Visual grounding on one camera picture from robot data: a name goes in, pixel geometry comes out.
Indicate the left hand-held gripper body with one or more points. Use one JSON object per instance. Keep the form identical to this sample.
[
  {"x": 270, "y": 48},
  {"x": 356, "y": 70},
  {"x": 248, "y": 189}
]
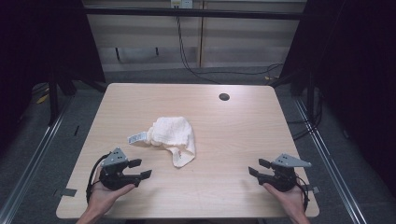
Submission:
[{"x": 113, "y": 160}]

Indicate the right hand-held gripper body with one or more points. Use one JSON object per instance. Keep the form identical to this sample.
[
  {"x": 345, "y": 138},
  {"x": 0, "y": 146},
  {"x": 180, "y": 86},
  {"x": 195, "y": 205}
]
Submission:
[{"x": 285, "y": 174}]

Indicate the white fruit-print cloth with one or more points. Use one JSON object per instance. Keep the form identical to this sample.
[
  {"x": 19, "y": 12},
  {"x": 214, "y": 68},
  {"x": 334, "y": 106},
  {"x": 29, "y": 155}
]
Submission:
[{"x": 171, "y": 132}]

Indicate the person's right hand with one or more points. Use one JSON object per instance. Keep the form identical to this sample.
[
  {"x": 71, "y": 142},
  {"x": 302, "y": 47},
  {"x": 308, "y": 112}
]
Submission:
[{"x": 289, "y": 200}]

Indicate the person's left hand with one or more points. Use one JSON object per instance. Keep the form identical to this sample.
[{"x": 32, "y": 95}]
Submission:
[{"x": 101, "y": 196}]

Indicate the grey tape strip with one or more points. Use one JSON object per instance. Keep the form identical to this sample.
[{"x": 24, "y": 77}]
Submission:
[
  {"x": 315, "y": 189},
  {"x": 67, "y": 192}
]

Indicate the small black floor strip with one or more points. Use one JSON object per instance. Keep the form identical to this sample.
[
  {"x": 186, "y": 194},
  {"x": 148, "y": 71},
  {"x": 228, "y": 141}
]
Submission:
[{"x": 76, "y": 130}]

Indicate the dark round table grommet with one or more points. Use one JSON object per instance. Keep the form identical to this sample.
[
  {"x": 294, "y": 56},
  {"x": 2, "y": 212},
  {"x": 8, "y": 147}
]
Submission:
[{"x": 224, "y": 96}]

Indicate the black metal stand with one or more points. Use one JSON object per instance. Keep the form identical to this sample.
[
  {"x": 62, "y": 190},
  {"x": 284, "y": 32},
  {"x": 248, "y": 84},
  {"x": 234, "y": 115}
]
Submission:
[{"x": 53, "y": 102}]

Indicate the yellow floor object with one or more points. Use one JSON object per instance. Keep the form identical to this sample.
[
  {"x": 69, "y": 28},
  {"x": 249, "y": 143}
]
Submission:
[{"x": 42, "y": 99}]

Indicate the dark curtain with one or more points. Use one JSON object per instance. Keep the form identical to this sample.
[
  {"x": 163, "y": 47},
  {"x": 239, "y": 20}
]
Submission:
[
  {"x": 358, "y": 62},
  {"x": 37, "y": 46}
]

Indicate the metal floor rail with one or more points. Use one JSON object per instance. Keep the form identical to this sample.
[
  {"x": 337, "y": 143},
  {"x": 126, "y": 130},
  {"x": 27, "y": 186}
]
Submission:
[
  {"x": 34, "y": 161},
  {"x": 330, "y": 165}
]

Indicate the black horizontal frame bar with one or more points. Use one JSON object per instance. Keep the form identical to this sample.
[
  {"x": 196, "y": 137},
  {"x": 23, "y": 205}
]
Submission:
[{"x": 186, "y": 13}]

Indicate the white wall socket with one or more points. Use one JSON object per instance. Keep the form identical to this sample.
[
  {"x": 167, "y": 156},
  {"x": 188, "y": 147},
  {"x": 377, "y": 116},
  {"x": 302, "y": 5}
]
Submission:
[{"x": 182, "y": 3}]

